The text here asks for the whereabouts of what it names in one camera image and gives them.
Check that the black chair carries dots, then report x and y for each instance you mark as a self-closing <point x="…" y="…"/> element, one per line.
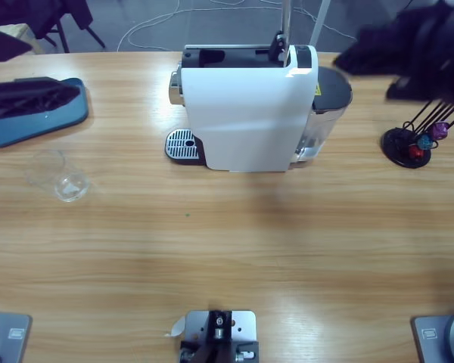
<point x="75" y="11"/>

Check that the dark blue plastic tray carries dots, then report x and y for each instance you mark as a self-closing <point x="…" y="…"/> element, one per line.
<point x="30" y="128"/>

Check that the white paper tag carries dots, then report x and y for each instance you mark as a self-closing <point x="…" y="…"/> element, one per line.
<point x="178" y="328"/>

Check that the purple coffee capsule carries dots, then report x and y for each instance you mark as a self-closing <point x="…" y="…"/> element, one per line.
<point x="439" y="129"/>

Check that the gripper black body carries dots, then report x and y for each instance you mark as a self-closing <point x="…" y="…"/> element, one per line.
<point x="446" y="49"/>

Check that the clear water tank black lid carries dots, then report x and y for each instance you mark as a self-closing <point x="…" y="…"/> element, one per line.
<point x="327" y="113"/>

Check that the white capsule coffee machine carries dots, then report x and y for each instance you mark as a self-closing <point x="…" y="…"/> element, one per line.
<point x="246" y="113"/>

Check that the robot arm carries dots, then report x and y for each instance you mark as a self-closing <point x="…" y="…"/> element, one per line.
<point x="446" y="336"/>
<point x="4" y="336"/>

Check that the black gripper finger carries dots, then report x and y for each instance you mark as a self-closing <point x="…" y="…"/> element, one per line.
<point x="26" y="96"/>
<point x="4" y="47"/>
<point x="374" y="49"/>
<point x="412" y="89"/>

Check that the centre grey mount plate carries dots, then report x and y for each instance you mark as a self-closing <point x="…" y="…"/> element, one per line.
<point x="219" y="332"/>

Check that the black capsule holder with rods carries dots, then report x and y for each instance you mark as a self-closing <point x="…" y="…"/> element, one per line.
<point x="405" y="147"/>

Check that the clear drinking glass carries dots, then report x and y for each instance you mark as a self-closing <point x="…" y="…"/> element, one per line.
<point x="60" y="177"/>

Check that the white metal frame leg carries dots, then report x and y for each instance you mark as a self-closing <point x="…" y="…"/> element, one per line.
<point x="321" y="19"/>

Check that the red coffee capsule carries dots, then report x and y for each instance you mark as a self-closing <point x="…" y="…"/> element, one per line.
<point x="415" y="152"/>

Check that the pale wooden crate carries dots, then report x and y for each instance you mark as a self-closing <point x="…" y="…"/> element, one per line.
<point x="22" y="32"/>

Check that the silver drip tray grille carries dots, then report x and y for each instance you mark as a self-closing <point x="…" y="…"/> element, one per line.
<point x="181" y="143"/>

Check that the silver coffee machine lever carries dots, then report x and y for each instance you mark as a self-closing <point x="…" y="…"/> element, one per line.
<point x="285" y="22"/>

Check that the small teal coffee capsule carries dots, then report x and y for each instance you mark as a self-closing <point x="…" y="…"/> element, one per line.
<point x="424" y="142"/>

